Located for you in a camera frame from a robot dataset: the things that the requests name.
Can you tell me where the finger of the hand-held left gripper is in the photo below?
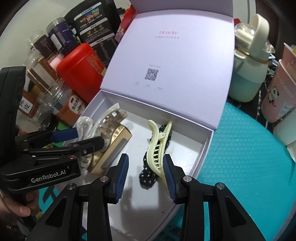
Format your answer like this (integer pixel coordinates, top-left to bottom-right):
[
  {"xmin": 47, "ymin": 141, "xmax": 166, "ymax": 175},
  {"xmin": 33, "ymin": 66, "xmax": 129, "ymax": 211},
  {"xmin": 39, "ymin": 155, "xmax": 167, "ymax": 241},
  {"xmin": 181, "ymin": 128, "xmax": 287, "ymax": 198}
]
[
  {"xmin": 14, "ymin": 128, "xmax": 79, "ymax": 149},
  {"xmin": 22, "ymin": 136, "xmax": 105, "ymax": 175}
]

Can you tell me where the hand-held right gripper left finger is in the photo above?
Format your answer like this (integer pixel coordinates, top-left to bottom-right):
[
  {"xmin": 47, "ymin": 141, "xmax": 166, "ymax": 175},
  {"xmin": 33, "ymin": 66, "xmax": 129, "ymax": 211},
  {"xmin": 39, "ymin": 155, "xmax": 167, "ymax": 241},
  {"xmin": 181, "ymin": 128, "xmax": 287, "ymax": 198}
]
[{"xmin": 30, "ymin": 153, "xmax": 129, "ymax": 241}]

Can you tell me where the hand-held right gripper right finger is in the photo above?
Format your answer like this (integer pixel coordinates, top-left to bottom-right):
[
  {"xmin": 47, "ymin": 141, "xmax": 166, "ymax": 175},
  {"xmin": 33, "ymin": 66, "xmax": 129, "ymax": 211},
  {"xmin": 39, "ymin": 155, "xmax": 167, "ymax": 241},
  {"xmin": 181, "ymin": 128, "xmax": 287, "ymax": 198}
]
[{"xmin": 162, "ymin": 155, "xmax": 264, "ymax": 241}]

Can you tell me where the black polka dot hair bow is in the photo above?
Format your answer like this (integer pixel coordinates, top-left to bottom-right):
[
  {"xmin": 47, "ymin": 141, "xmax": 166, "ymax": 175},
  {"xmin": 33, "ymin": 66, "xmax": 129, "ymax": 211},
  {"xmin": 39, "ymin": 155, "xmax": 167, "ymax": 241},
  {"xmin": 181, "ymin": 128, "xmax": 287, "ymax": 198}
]
[{"xmin": 138, "ymin": 124, "xmax": 173, "ymax": 188}]

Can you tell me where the gold rectangular case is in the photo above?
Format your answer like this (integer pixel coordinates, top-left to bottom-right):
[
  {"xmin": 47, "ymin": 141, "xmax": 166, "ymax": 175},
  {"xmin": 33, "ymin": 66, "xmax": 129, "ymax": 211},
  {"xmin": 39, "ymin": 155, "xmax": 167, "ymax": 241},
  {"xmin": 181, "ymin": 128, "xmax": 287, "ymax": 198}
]
[{"xmin": 88, "ymin": 124, "xmax": 132, "ymax": 175}]

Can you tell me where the pearl white wavy hair claw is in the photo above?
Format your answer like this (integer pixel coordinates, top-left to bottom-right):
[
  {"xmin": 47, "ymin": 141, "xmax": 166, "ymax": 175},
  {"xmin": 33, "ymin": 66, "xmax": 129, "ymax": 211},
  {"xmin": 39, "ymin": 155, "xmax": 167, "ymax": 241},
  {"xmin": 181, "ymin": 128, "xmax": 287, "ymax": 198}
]
[{"xmin": 76, "ymin": 104, "xmax": 128, "ymax": 172}]

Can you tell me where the cream yellow hair claw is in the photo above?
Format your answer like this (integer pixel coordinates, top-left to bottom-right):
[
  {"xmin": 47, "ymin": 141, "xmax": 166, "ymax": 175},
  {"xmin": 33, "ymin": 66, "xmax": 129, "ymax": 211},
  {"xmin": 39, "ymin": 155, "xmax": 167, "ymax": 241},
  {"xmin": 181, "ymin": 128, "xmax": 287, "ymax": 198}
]
[{"xmin": 147, "ymin": 120, "xmax": 174, "ymax": 187}]

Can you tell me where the lavender gift box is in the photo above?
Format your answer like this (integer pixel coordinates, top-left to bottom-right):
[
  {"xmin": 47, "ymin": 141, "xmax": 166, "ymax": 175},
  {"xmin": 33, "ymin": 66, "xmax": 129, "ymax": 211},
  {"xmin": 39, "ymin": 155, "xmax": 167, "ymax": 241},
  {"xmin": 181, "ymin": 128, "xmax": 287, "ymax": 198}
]
[{"xmin": 69, "ymin": 0, "xmax": 234, "ymax": 234}]

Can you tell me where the person's left hand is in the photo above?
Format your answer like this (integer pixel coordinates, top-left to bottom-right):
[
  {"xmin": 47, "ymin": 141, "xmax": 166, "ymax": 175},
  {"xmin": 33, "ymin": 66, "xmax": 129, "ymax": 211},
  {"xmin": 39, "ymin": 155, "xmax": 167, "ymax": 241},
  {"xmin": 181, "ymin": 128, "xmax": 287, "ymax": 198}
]
[{"xmin": 0, "ymin": 191, "xmax": 33, "ymax": 218}]

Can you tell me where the brown jar white label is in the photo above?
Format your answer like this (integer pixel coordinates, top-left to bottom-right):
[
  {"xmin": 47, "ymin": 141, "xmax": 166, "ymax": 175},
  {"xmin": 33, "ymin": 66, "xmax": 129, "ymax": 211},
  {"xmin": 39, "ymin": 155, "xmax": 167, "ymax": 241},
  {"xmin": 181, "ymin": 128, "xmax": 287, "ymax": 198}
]
[{"xmin": 18, "ymin": 91, "xmax": 45, "ymax": 120}]

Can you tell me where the clear jar orange label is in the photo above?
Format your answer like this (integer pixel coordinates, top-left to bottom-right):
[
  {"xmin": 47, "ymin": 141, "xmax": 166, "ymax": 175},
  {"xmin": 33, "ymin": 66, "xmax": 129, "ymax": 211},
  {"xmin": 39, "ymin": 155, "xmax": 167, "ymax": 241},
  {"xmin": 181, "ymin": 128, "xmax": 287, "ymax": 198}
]
[{"xmin": 38, "ymin": 82, "xmax": 88, "ymax": 127}]

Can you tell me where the pink bottle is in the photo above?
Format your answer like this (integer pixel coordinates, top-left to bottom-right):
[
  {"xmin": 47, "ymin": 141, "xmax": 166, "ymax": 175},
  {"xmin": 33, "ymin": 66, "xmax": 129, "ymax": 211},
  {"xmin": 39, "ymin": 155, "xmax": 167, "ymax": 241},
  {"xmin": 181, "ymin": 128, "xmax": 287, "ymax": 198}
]
[{"xmin": 50, "ymin": 54, "xmax": 65, "ymax": 70}]

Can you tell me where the clear jar dark brown label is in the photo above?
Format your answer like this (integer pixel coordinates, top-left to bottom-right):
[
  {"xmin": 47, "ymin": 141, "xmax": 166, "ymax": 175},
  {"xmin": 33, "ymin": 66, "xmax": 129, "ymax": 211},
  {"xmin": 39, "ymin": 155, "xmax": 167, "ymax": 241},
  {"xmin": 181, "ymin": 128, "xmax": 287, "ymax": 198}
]
[{"xmin": 28, "ymin": 31, "xmax": 58, "ymax": 61}]

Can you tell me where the red tin canister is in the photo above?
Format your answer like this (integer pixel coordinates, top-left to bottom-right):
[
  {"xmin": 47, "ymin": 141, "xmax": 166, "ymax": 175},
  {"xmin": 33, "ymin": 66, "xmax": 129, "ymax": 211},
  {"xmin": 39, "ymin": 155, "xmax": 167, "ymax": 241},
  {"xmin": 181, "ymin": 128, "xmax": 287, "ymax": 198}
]
[{"xmin": 57, "ymin": 43, "xmax": 108, "ymax": 105}]

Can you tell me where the clear jar purple label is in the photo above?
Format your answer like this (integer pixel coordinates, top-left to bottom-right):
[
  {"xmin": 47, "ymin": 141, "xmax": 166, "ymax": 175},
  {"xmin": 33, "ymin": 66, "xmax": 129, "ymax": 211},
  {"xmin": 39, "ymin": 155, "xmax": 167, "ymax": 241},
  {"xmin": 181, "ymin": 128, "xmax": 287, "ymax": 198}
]
[{"xmin": 46, "ymin": 17, "xmax": 78, "ymax": 56}]

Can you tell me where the black snack bag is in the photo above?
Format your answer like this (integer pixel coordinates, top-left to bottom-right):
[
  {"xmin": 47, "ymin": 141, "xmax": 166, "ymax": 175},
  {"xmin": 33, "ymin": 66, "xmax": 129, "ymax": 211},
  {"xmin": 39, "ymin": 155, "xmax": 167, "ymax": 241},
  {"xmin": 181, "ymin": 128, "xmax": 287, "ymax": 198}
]
[{"xmin": 64, "ymin": 0, "xmax": 118, "ymax": 67}]

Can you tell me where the red patterned packet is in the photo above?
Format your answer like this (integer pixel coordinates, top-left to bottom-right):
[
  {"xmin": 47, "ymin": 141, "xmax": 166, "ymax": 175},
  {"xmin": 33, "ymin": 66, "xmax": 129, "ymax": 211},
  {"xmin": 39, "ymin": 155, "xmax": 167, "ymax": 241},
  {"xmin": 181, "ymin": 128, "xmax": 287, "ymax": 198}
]
[{"xmin": 117, "ymin": 5, "xmax": 137, "ymax": 47}]

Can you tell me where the white paper roll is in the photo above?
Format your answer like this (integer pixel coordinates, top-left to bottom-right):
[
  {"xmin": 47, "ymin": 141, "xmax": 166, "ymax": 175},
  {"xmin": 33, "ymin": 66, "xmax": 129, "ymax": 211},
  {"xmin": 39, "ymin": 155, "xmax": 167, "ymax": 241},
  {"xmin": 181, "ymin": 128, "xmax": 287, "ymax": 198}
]
[{"xmin": 274, "ymin": 113, "xmax": 296, "ymax": 146}]

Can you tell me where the mint green kettle bottle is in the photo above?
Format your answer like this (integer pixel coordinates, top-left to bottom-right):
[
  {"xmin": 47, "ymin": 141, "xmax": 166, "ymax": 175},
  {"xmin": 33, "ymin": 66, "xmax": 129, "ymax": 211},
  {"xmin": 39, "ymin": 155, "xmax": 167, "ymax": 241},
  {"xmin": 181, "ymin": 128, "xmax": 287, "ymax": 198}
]
[{"xmin": 228, "ymin": 13, "xmax": 271, "ymax": 102}]

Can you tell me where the pink panda paper cup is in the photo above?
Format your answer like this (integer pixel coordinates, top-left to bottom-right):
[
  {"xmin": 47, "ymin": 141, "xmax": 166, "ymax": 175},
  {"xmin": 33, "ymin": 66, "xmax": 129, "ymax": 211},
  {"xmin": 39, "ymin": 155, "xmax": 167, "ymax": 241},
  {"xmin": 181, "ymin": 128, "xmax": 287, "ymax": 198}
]
[{"xmin": 261, "ymin": 59, "xmax": 296, "ymax": 123}]

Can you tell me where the black white patterned strap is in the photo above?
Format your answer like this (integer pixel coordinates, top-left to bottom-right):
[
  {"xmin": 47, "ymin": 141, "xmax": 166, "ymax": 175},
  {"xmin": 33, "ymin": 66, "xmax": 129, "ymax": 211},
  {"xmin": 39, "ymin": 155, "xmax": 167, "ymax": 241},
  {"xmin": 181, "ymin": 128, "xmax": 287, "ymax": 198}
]
[{"xmin": 254, "ymin": 67, "xmax": 276, "ymax": 121}]

